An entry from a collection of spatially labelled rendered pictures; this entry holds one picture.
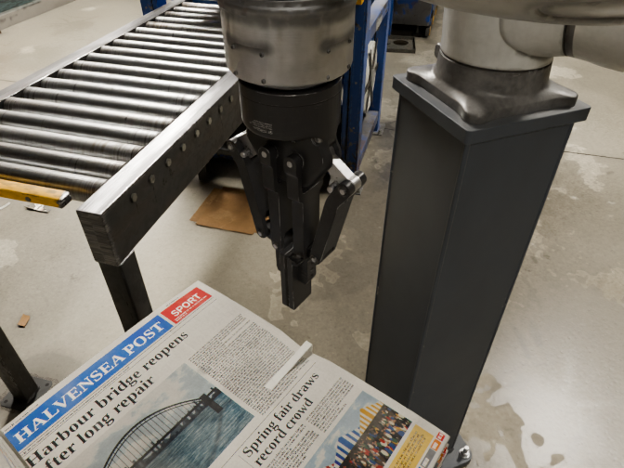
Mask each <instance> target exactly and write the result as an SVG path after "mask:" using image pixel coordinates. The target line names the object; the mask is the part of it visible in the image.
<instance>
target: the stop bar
mask: <svg viewBox="0 0 624 468"><path fill-rule="evenodd" d="M0 197H3V198H8V199H12V200H18V201H23V202H32V203H37V204H42V205H46V206H52V207H57V208H61V209H62V208H64V207H65V206H66V205H67V204H68V203H69V202H71V201H72V196H71V194H70V192H69V191H65V190H60V189H54V188H45V187H39V186H35V185H29V184H23V183H19V182H13V181H8V180H3V179H0Z"/></svg>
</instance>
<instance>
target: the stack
mask: <svg viewBox="0 0 624 468"><path fill-rule="evenodd" d="M1 431H2V432H3V434H4V435H5V436H6V438H7V439H8V440H9V441H10V443H11V444H12V445H13V447H14V448H15V449H16V450H17V452H18V453H19V454H20V456H21V457H22V458H23V460H25V461H26V462H27V464H28V465H29V466H30V468H440V467H441V465H442V461H443V460H444V459H445V457H446V455H447V453H448V450H447V448H448V446H449V444H448V442H449V439H450V436H449V435H447V434H446V433H444V432H443V431H441V430H440V429H438V428H437V427H435V426H434V425H432V424H431V423H429V422H428V421H426V420H425V419H423V418H422V417H420V416H419V415H417V414H416V413H414V412H413V411H411V410H409V409H407V408H406V407H404V406H402V405H401V404H399V403H398V402H396V401H395V400H394V399H392V398H391V397H389V396H387V395H385V394H384V393H382V392H380V391H379V390H377V389H375V388H374V387H372V386H371V385H369V384H367V383H365V382H363V381H362V380H360V379H359V378H358V377H356V376H354V375H353V374H351V373H349V372H348V371H346V370H344V369H342V368H340V367H339V366H337V365H335V364H334V363H332V362H330V361H329V360H327V359H325V358H323V357H319V356H317V355H315V354H313V353H312V344H311V343H309V342H308V341H305V342H304V344H303V345H302V346H300V345H299V344H297V343H296V342H295V341H294V340H292V339H291V338H290V337H289V336H287V335H286V334H285V333H284V332H283V331H281V330H280V329H278V328H276V327H275V326H273V325H272V324H270V323H269V322H267V321H265V320H264V319H262V318H260V317H258V316H257V315H255V313H253V312H251V311H250V310H248V309H247V308H245V307H243V306H242V305H239V304H238V303H236V302H234V301H233V300H231V299H229V298H228V297H226V296H225V295H224V294H222V293H220V292H218V291H216V290H214V289H212V288H210V287H209V286H207V285H205V284H203V283H201V282H200V281H196V282H195V283H193V284H192V285H190V286H189V287H187V289H185V290H184V291H183V292H181V293H179V294H178V295H176V296H175V297H173V298H172V299H170V300H169V301H168V302H166V303H165V304H163V305H162V306H160V307H159V308H158V309H156V310H155V311H153V312H152V313H151V314H149V315H148V316H147V317H145V318H144V319H142V320H141V321H140V322H138V324H137V325H135V326H134V327H132V328H131V329H130V330H128V331H127V332H125V333H124V334H123V335H121V336H120V337H119V338H118V339H116V340H115V341H114V342H112V343H111V344H109V345H108V346H107V347H105V348H104V349H103V350H101V351H100V352H99V353H97V354H96V355H95V356H93V357H92V358H90V359H89V360H88V361H86V363H85V364H84V365H82V366H81V367H80V368H78V369H77V370H75V371H74V372H73V373H72V374H70V375H69V376H68V377H66V378H65V379H64V380H63V381H61V382H60V383H58V384H57V385H56V386H54V387H53V388H52V389H51V390H49V391H48V392H47V393H45V394H44V395H43V396H41V397H40V398H39V399H37V400H36V401H35V402H34V403H33V404H31V406H30V407H29V408H27V409H26V410H25V411H23V412H22V413H21V414H20V415H18V416H17V417H16V418H15V419H13V420H12V421H11V422H10V423H8V424H7V425H6V426H5V427H3V428H2V429H1Z"/></svg>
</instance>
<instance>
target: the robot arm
mask: <svg viewBox="0 0 624 468"><path fill-rule="evenodd" d="M357 1H358V0H217V4H218V5H219V8H220V16H221V24H222V33H223V40H224V48H225V57H226V64H227V67H228V68H229V70H230V71H231V72H232V73H233V74H234V75H235V76H237V77H238V84H239V92H240V110H241V118H242V120H243V122H244V124H245V125H246V127H247V128H246V130H245V131H243V132H241V133H240V134H238V135H236V136H234V137H233V138H231V139H229V140H228V141H227V148H228V150H229V152H230V154H231V156H232V157H233V159H234V161H235V163H236V164H237V166H238V169H239V172H240V178H241V182H242V185H243V187H244V191H245V194H246V198H247V201H248V203H249V207H250V210H251V214H252V216H253V222H254V225H255V228H256V232H257V234H258V235H259V236H260V237H261V238H265V237H268V238H269V239H270V240H271V244H272V246H273V247H274V249H276V261H277V262H276V263H277V268H278V271H280V278H281V294H282V303H283V304H284V305H286V306H288V307H289V308H291V309H292V310H295V309H296V308H297V307H298V306H299V305H300V304H302V303H303V302H304V300H305V299H306V298H307V297H308V296H309V295H310V294H311V280H312V279H313V278H314V277H315V276H316V274H317V270H316V269H317V268H316V265H319V264H320V263H321V262H322V261H323V260H324V259H325V258H326V257H327V256H328V255H330V254H331V253H332V252H333V251H334V250H335V248H336V245H337V242H338V240H339V237H340V234H341V231H342V229H343V226H344V223H345V219H346V216H347V213H348V210H349V207H350V204H351V202H352V200H353V197H354V194H355V193H356V192H357V191H358V190H359V189H360V188H361V187H362V186H363V185H364V184H365V183H366V181H367V177H366V175H365V174H364V173H363V172H362V171H359V170H357V171H356V172H354V173H352V172H351V170H350V169H349V168H348V167H347V166H346V165H345V164H344V163H343V162H342V161H341V155H342V152H341V148H340V145H339V143H338V140H337V135H336V133H337V128H338V124H339V121H340V117H341V99H342V76H343V74H344V73H346V72H347V71H348V70H349V69H350V67H351V64H352V61H353V49H354V31H355V14H356V3H357ZM420 1H423V2H426V3H430V4H433V5H437V6H440V7H443V8H444V14H443V25H442V37H441V42H439V43H437V44H436V45H435V57H436V58H437V61H436V63H434V64H429V65H422V66H413V67H410V68H408V69H407V75H406V79H407V80H408V81H409V82H412V83H414V84H416V85H419V86H420V87H422V88H423V89H425V90H426V91H427V92H429V93H430V94H432V95H433V96H434V97H436V98H438V99H439V100H440V101H442V102H443V103H445V104H446V105H447V106H449V107H450V108H452V109H453V110H454V111H456V112H457V113H458V114H459V115H460V116H461V119H462V120H463V121H464V122H466V123H468V124H476V125H480V124H486V123H488V122H490V121H492V120H495V119H499V118H504V117H509V116H514V115H518V114H523V113H528V112H532V111H541V110H546V109H551V108H566V107H573V106H575V105H576V102H577V100H578V97H579V95H578V93H577V92H575V91H574V90H572V89H569V88H567V87H565V86H562V85H560V84H558V83H556V82H554V81H553V80H551V79H550V74H551V69H552V65H553V59H554V57H571V58H574V59H580V60H584V61H587V62H589V63H591V64H594V65H597V66H600V67H603V68H607V69H609V70H613V71H616V72H623V73H624V0H420ZM328 172H329V173H330V176H331V179H330V182H329V186H328V187H327V190H328V192H329V193H330V195H329V196H328V198H327V199H326V201H325V203H324V207H323V210H322V214H321V217H320V219H319V191H320V189H321V187H322V185H323V177H324V176H325V175H326V174H327V173H328ZM266 217H269V219H268V220H267V221H266V220H265V218H266Z"/></svg>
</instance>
